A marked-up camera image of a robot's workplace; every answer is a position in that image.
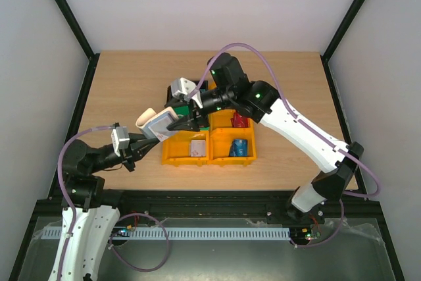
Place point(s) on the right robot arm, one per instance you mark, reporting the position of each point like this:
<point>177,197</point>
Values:
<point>262,103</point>

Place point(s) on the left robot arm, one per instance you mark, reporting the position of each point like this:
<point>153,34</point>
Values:
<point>89,212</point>

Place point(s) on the yellow bin middle right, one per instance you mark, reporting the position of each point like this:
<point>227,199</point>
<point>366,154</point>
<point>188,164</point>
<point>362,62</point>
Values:
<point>222,119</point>

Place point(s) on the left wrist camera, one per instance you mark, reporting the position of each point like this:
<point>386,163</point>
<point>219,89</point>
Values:
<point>120,138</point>

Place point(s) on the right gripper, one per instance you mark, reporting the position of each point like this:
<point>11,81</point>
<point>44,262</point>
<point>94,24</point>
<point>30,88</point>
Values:
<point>198,115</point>

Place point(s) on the yellow bin back right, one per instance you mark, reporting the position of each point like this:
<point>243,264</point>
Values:
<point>211,85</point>

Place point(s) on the yellow bin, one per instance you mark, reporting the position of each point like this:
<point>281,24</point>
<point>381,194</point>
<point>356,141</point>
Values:
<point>221,140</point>
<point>222,119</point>
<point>176,151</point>
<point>211,85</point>

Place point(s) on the yellow bin front right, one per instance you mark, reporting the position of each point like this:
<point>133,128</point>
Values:
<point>221,140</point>

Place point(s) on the green bin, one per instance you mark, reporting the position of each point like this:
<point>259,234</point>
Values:
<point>182,111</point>

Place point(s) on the yellow bin front left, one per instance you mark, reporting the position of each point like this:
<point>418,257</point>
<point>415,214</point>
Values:
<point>176,151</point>

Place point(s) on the blue card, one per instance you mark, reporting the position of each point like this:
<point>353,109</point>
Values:
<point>239,148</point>

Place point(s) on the black bin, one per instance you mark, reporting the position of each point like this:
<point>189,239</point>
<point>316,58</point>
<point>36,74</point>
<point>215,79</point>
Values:
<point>171,95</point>

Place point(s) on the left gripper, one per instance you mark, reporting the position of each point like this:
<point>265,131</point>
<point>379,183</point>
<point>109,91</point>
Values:
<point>134,151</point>

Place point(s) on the black aluminium frame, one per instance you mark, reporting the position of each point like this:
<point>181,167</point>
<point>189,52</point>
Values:
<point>227,203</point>

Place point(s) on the red card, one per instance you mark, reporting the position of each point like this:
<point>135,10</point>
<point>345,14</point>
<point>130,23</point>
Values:
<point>239,121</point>

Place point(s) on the white card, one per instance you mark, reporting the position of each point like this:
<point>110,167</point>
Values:
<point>198,148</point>

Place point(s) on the grey cable duct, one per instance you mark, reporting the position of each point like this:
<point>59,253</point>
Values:
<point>207,234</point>

